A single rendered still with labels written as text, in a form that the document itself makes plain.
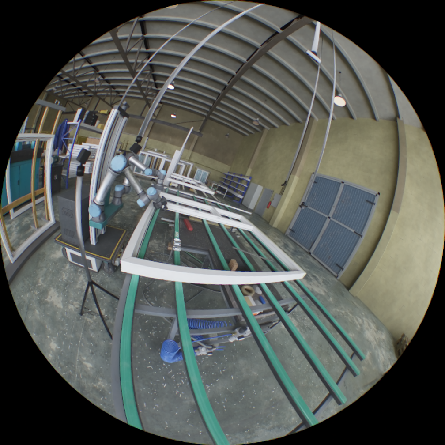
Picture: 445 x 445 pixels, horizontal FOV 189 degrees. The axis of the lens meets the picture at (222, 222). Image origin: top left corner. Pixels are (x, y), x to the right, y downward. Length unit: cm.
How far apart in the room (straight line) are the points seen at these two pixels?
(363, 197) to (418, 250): 342
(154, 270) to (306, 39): 785
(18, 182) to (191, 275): 405
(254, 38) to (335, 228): 943
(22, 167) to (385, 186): 1078
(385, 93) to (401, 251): 640
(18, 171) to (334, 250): 1002
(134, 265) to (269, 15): 774
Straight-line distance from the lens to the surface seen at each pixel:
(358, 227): 651
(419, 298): 705
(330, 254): 665
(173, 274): 68
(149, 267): 65
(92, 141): 1140
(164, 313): 64
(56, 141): 539
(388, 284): 652
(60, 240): 197
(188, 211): 160
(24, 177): 419
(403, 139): 815
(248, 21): 780
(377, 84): 819
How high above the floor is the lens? 139
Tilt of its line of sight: 17 degrees down
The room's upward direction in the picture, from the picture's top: 23 degrees clockwise
